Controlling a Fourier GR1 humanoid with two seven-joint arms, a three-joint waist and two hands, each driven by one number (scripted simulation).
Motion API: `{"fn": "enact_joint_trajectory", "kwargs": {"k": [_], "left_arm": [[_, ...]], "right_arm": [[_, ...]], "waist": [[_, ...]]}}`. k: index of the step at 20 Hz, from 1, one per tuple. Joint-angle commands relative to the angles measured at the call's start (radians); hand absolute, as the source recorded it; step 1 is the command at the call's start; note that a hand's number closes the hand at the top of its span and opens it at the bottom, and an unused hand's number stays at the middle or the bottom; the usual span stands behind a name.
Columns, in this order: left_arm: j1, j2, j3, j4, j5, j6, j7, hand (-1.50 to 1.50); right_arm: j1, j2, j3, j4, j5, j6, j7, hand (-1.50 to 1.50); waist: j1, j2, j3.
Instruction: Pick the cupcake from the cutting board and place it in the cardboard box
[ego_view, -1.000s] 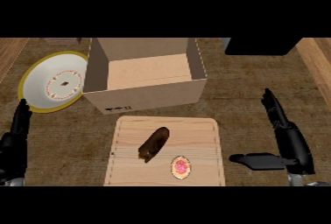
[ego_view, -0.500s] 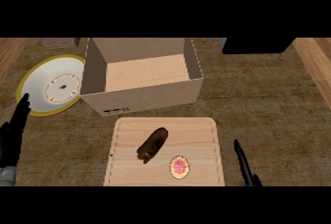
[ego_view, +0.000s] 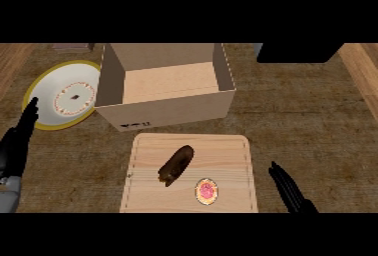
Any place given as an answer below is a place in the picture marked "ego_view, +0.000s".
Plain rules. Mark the open cardboard box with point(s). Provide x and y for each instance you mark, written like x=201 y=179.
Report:
x=164 y=86

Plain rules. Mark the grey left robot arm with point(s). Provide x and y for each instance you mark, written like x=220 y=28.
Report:
x=8 y=195

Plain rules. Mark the dark brown oblong pastry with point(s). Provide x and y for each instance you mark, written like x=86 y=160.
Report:
x=176 y=165

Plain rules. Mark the white plate with yellow rim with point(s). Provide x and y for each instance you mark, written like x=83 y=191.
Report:
x=62 y=95

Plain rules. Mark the small brown flat block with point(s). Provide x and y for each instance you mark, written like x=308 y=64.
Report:
x=73 y=47

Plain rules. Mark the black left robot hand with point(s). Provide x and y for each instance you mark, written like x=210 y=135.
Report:
x=18 y=140

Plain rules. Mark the pale wooden cutting board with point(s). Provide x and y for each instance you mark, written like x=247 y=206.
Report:
x=189 y=173

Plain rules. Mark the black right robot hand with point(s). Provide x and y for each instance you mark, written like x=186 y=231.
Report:
x=290 y=193

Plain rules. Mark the black appliance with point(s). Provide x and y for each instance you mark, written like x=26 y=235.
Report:
x=297 y=52

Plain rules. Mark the pink frosted cupcake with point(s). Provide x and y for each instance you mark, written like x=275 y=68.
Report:
x=207 y=191

